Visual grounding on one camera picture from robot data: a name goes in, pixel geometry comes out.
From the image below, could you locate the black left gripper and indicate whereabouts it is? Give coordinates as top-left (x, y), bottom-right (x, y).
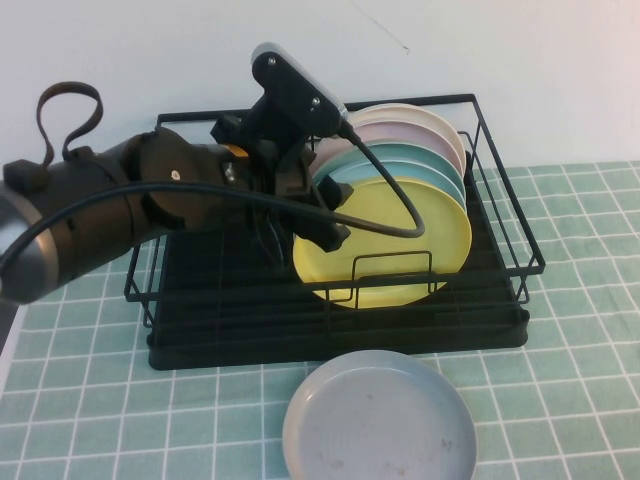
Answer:
top-left (209, 114), bottom-right (354, 253)

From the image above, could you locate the yellow plate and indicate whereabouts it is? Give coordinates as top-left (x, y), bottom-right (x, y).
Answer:
top-left (292, 179), bottom-right (473, 309)

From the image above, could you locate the light blue plate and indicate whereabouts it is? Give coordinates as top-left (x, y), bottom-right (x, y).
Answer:
top-left (312, 160), bottom-right (469, 211)

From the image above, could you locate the teal green plate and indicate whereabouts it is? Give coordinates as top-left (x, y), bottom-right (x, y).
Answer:
top-left (314, 143), bottom-right (469, 196)

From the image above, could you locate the pink plate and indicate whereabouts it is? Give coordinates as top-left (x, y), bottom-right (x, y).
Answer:
top-left (314, 119), bottom-right (467, 174)

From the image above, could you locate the cream plate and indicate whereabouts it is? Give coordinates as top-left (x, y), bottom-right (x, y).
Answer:
top-left (344, 102), bottom-right (461, 154)

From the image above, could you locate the grey plate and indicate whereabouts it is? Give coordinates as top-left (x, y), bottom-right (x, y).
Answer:
top-left (282, 348), bottom-right (479, 480)

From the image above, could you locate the black plastic drip tray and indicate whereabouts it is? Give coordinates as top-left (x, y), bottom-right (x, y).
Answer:
top-left (147, 224), bottom-right (531, 372)

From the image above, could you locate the green checked tablecloth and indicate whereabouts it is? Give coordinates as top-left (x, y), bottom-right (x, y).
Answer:
top-left (0, 162), bottom-right (640, 480)

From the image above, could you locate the black camera cable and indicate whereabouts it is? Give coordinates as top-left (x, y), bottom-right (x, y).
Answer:
top-left (0, 117), bottom-right (427, 281)

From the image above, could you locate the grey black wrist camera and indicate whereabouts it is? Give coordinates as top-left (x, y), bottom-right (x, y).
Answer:
top-left (242, 43), bottom-right (350, 151)

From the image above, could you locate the black wire dish rack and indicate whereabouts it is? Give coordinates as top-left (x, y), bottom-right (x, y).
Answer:
top-left (124, 93), bottom-right (545, 331)

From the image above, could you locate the brown strap loop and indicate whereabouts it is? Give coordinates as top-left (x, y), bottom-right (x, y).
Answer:
top-left (37, 81), bottom-right (105, 169)

